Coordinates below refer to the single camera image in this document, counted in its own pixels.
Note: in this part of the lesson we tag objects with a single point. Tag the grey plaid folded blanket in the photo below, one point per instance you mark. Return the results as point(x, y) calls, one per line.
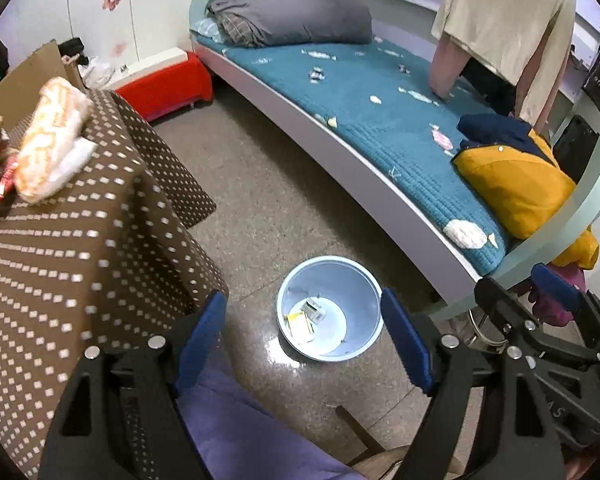
point(235, 30)

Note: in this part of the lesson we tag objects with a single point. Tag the black hanging garment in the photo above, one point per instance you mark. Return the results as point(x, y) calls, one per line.
point(490, 85)

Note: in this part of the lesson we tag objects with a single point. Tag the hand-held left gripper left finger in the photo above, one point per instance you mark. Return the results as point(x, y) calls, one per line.
point(200, 340)

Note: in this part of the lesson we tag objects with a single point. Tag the cardboard box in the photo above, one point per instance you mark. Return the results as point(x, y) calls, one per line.
point(25, 75)

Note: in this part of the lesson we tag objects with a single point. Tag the magenta garment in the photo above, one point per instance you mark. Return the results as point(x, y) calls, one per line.
point(552, 312)

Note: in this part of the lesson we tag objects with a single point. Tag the black fabric bag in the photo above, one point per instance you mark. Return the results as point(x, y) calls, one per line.
point(575, 145)

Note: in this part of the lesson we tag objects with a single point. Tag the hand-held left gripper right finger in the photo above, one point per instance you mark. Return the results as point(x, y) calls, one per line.
point(405, 345)

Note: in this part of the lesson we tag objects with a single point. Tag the wooden chair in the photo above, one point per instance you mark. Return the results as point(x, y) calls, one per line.
point(365, 434)

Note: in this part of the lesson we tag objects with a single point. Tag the white wardrobe doors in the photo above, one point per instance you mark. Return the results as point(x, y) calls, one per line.
point(155, 5)

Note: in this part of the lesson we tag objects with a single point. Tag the yellow navy jacket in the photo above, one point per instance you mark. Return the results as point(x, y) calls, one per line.
point(510, 185)

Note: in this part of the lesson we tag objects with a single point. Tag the light blue waste bin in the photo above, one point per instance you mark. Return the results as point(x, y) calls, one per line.
point(330, 280)

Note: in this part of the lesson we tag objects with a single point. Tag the light blue pillow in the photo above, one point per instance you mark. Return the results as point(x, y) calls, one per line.
point(205, 27)

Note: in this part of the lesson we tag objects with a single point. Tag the white plastic bag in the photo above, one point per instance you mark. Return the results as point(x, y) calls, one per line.
point(97, 75)

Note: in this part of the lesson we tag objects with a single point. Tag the teal quilted bedspread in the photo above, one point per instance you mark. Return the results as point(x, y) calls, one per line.
point(370, 110)

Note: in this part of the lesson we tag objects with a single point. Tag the pink butterfly wall sticker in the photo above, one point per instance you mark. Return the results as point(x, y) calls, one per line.
point(111, 2)

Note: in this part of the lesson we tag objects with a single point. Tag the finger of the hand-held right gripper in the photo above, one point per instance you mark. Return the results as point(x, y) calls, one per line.
point(555, 282)
point(500, 307)

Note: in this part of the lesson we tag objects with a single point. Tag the beige hanging sweater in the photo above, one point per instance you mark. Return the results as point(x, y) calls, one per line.
point(505, 10)

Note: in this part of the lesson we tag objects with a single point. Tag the bed with teal quilt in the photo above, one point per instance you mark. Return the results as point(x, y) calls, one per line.
point(580, 215)

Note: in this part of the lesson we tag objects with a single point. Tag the pink hanging garment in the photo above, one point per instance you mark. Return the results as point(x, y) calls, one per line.
point(447, 70)

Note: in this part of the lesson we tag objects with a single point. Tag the brown polka dot tablecloth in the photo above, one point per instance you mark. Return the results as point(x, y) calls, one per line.
point(95, 220)

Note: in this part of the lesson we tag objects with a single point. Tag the yellow white packet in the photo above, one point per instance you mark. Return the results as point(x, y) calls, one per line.
point(300, 327)

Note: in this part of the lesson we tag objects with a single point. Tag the white small carton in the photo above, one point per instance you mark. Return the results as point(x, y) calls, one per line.
point(315, 310)

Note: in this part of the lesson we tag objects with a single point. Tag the chrome stool base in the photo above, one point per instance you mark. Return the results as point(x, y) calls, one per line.
point(480, 335)

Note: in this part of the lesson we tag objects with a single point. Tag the red covered bench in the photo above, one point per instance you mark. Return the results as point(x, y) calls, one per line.
point(165, 85)

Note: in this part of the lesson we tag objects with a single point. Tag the orange white patterned packet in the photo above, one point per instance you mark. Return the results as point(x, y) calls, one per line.
point(50, 130)

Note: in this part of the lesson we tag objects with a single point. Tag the white bed frame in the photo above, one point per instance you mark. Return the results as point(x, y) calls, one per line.
point(430, 240)

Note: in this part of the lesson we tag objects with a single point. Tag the red shiny wrapper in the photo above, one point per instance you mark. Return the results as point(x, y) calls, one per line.
point(5, 182)

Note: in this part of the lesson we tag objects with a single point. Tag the person's purple trouser leg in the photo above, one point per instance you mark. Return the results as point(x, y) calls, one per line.
point(245, 435)

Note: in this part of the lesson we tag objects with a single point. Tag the grey folded duvet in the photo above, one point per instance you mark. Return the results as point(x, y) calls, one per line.
point(300, 15)

